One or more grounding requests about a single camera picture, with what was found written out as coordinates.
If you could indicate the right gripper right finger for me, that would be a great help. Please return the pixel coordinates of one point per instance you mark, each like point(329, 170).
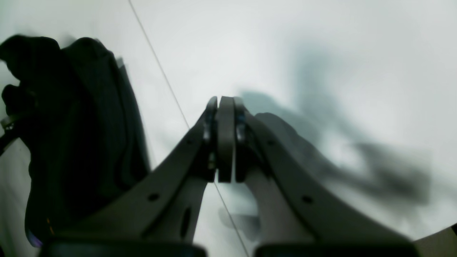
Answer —
point(298, 216)

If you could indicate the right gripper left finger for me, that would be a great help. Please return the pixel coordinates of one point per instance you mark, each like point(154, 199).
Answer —
point(158, 216)

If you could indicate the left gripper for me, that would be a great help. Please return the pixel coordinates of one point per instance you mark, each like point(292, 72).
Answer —
point(35, 108)

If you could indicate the black T-shirt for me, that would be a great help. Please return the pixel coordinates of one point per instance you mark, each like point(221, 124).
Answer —
point(87, 143)

